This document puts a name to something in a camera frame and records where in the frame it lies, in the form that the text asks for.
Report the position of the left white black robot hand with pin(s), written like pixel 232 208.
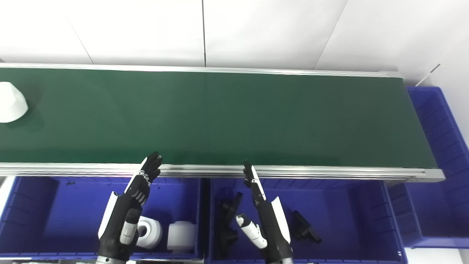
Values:
pixel 122 209

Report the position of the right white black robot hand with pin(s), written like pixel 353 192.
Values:
pixel 271 223

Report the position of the white faceted plastic part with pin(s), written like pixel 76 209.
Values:
pixel 11 102

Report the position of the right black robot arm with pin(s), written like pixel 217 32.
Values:
pixel 279 261

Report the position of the short black plastic part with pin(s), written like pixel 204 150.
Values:
pixel 304 229

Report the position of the white part with hole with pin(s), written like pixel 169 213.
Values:
pixel 154 233

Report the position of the long black plastic part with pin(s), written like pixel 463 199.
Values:
pixel 228 220

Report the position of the blue bin with white parts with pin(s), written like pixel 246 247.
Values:
pixel 62 212

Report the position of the white cylinder part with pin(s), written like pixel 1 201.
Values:
pixel 182 236

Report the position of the blue bin with black parts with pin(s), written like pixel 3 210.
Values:
pixel 340 216

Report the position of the empty blue bin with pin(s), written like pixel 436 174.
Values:
pixel 439 205

